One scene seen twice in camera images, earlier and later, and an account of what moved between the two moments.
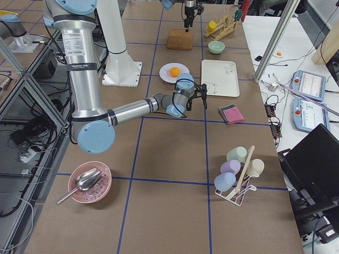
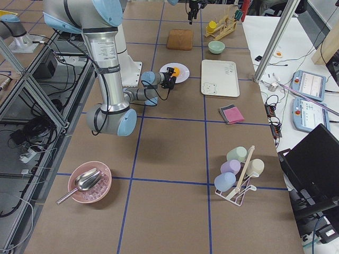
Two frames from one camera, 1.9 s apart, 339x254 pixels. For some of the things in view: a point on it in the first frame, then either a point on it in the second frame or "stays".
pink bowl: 95,193 stays
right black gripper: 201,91 → 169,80
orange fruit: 174,72 stays
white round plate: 169,72 stays
